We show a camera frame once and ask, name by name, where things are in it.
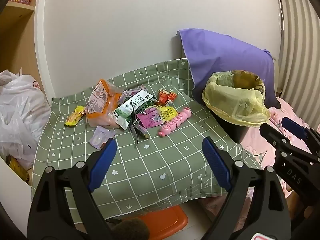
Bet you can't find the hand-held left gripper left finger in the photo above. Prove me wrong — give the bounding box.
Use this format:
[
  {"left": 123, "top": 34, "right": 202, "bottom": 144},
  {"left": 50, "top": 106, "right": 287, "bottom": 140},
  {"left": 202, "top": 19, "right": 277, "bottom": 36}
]
[{"left": 27, "top": 138, "right": 118, "bottom": 240}]

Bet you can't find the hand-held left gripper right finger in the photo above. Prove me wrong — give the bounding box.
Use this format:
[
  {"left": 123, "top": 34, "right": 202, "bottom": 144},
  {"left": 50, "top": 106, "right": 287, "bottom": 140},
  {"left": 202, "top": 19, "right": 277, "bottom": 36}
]
[{"left": 202, "top": 137, "right": 292, "bottom": 240}]

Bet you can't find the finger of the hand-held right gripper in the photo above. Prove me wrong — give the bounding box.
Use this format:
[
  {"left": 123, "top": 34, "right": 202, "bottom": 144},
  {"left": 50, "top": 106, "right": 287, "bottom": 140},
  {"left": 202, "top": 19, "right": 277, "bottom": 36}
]
[
  {"left": 281, "top": 117, "right": 320, "bottom": 155},
  {"left": 259, "top": 123, "right": 320, "bottom": 164}
]

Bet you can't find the black waste bin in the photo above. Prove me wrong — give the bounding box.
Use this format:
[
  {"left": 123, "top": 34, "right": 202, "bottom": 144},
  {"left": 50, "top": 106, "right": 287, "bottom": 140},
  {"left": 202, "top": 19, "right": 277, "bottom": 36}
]
[{"left": 211, "top": 105, "right": 253, "bottom": 143}]

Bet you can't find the yellow snack wrapper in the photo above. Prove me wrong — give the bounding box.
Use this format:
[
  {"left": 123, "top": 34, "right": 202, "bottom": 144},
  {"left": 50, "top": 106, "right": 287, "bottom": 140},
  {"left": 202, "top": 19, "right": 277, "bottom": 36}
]
[{"left": 65, "top": 106, "right": 87, "bottom": 127}]

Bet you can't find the orange bread bag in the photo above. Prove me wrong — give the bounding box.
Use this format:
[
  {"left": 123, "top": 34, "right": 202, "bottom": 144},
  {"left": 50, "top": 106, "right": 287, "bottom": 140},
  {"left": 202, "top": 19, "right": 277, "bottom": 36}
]
[{"left": 85, "top": 79, "right": 124, "bottom": 128}]

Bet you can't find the pink floral bedsheet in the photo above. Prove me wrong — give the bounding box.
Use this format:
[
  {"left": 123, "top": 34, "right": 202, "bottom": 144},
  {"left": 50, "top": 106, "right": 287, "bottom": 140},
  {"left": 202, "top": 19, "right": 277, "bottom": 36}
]
[{"left": 197, "top": 97, "right": 320, "bottom": 230}]

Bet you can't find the small pink plastic cup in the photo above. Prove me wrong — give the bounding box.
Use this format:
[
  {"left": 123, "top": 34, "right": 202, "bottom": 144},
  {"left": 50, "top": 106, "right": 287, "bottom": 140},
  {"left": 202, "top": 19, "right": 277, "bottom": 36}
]
[{"left": 89, "top": 125, "right": 117, "bottom": 148}]

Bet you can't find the black thin tool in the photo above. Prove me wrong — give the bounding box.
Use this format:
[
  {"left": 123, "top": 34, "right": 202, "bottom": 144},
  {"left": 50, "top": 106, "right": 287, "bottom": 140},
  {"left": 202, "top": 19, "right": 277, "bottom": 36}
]
[{"left": 129, "top": 120, "right": 140, "bottom": 148}]

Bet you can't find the green checked cloth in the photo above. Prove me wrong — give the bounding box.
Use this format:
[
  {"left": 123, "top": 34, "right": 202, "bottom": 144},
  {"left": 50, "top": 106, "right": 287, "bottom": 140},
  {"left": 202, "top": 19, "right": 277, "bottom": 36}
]
[{"left": 31, "top": 58, "right": 263, "bottom": 215}]

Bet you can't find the small olive wrapper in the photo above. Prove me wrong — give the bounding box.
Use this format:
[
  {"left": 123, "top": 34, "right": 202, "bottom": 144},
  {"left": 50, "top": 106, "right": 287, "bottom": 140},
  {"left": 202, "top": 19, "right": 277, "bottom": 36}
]
[{"left": 139, "top": 126, "right": 150, "bottom": 140}]

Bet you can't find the pink caterpillar toy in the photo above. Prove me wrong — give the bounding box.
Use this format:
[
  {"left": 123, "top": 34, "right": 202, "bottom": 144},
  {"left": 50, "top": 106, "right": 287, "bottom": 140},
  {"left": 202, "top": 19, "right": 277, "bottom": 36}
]
[{"left": 157, "top": 107, "right": 192, "bottom": 138}]

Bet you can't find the green white carton packet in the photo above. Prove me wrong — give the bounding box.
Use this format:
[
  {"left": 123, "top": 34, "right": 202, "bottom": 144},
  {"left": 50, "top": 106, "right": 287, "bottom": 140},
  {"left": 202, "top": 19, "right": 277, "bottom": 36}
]
[{"left": 111, "top": 89, "right": 155, "bottom": 130}]

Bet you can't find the pink colourful wrapper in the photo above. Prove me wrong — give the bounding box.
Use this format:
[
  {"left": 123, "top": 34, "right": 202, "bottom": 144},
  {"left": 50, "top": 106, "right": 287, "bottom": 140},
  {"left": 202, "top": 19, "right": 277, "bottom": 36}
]
[{"left": 136, "top": 106, "right": 165, "bottom": 129}]

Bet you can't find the dark brown fuzzy object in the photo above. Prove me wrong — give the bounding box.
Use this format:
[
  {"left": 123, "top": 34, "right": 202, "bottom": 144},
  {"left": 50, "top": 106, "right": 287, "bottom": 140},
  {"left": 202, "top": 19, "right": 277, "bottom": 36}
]
[{"left": 110, "top": 217, "right": 150, "bottom": 240}]

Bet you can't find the yellow wrapper with red label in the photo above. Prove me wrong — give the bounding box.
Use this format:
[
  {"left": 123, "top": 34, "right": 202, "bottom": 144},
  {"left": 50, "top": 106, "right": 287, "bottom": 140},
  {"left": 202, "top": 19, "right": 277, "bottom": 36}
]
[{"left": 157, "top": 105, "right": 178, "bottom": 125}]

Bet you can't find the clear pink wrapper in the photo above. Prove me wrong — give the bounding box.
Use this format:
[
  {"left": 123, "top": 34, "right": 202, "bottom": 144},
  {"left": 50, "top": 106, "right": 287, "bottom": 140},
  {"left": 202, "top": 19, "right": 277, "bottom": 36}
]
[{"left": 121, "top": 89, "right": 137, "bottom": 103}]

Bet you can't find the orange plastic stool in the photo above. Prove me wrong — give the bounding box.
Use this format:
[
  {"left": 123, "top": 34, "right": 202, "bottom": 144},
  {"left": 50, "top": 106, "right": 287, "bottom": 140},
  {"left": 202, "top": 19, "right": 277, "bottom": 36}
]
[{"left": 107, "top": 205, "right": 188, "bottom": 240}]

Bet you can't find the striped curtain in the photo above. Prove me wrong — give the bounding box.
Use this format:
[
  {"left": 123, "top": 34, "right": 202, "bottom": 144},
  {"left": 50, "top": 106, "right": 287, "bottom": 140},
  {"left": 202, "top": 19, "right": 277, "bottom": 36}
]
[{"left": 276, "top": 0, "right": 320, "bottom": 110}]

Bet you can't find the yellow can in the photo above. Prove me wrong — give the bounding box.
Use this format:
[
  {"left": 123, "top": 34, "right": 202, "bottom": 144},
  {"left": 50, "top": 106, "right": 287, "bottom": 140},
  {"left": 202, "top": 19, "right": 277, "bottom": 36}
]
[{"left": 5, "top": 155, "right": 32, "bottom": 183}]

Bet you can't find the purple pillow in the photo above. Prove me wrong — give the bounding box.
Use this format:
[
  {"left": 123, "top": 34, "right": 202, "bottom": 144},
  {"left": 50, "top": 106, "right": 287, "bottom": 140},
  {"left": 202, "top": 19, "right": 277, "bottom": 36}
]
[{"left": 176, "top": 28, "right": 282, "bottom": 108}]

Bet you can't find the white plastic bag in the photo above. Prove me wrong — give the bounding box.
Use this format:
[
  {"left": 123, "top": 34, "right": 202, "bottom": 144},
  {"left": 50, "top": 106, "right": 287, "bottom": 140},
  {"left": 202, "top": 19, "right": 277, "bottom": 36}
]
[{"left": 0, "top": 67, "right": 52, "bottom": 169}]

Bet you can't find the wooden shelf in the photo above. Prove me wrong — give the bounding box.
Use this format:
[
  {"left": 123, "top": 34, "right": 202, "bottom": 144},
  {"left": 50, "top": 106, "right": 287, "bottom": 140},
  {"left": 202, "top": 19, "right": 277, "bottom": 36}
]
[{"left": 0, "top": 0, "right": 54, "bottom": 188}]

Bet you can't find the white cable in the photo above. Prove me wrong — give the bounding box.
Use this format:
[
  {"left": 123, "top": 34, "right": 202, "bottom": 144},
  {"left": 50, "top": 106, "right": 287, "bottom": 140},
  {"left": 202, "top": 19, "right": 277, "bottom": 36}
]
[{"left": 276, "top": 0, "right": 285, "bottom": 32}]

